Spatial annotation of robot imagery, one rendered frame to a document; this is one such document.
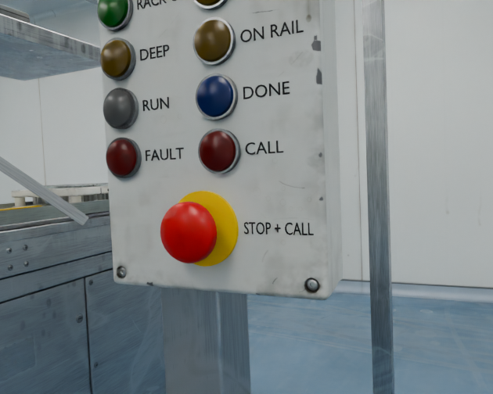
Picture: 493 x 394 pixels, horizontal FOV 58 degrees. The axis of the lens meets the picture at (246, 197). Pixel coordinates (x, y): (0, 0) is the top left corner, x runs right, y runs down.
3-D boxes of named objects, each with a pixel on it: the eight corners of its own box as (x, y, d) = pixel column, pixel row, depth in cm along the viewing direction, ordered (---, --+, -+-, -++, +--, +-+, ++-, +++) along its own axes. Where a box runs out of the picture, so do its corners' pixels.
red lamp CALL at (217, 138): (234, 171, 29) (232, 127, 29) (197, 173, 30) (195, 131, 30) (239, 170, 30) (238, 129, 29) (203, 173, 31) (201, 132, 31)
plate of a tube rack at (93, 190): (75, 195, 116) (75, 188, 116) (10, 197, 126) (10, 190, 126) (136, 191, 138) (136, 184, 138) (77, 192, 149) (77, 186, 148)
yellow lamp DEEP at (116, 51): (128, 74, 32) (126, 34, 32) (98, 79, 33) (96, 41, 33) (135, 76, 32) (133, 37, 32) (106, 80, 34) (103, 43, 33)
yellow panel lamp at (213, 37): (229, 57, 28) (227, 13, 28) (192, 63, 30) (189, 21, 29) (235, 60, 29) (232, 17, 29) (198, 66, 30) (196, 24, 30)
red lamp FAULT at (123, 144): (134, 175, 32) (131, 137, 32) (104, 177, 33) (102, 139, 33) (141, 175, 33) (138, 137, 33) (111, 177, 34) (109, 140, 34)
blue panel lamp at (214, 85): (232, 114, 29) (230, 71, 28) (194, 118, 30) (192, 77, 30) (237, 116, 29) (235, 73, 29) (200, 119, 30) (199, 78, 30)
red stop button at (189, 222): (210, 266, 27) (206, 202, 27) (156, 264, 29) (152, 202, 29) (241, 253, 32) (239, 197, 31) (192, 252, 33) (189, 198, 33)
